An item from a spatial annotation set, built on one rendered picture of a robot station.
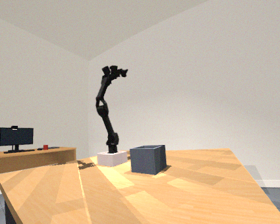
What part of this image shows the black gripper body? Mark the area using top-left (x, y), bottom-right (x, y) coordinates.
top-left (111, 70), bottom-right (126, 79)

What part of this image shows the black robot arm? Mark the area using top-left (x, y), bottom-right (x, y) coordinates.
top-left (96, 65), bottom-right (119, 154)

